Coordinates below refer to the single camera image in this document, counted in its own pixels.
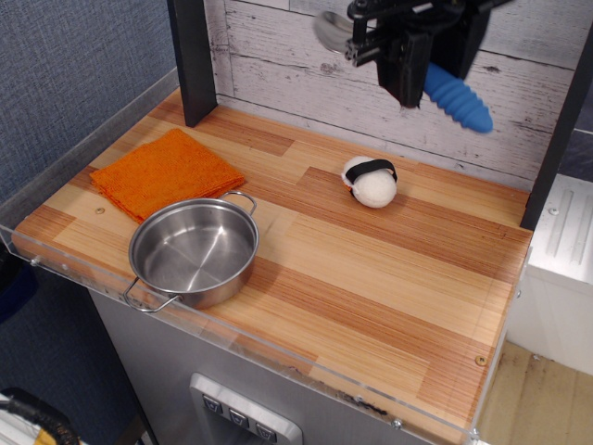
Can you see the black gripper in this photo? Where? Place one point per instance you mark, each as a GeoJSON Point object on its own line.
{"type": "Point", "coordinates": [401, 35]}

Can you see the blue handled metal spoon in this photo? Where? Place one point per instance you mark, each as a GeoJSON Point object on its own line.
{"type": "Point", "coordinates": [451, 94]}

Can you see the orange folded towel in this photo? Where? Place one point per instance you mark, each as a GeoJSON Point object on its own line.
{"type": "Point", "coordinates": [173, 168]}

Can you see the white plush sushi toy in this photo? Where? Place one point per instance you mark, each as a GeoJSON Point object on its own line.
{"type": "Point", "coordinates": [372, 182]}

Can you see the stainless steel pot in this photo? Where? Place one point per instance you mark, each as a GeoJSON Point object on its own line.
{"type": "Point", "coordinates": [199, 251]}

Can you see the grey toy dispenser panel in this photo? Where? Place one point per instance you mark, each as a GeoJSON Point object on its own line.
{"type": "Point", "coordinates": [252, 422]}

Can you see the clear acrylic table guard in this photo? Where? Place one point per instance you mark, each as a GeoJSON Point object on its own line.
{"type": "Point", "coordinates": [353, 315]}

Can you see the black right vertical post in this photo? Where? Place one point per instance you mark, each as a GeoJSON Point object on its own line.
{"type": "Point", "coordinates": [561, 135]}

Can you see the black vertical post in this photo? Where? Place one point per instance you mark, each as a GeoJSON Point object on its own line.
{"type": "Point", "coordinates": [189, 31]}
{"type": "Point", "coordinates": [561, 135]}

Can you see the white aluminium rail block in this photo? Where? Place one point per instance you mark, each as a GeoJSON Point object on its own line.
{"type": "Point", "coordinates": [562, 241]}

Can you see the black left vertical post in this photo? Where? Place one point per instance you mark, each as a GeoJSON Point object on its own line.
{"type": "Point", "coordinates": [189, 31]}

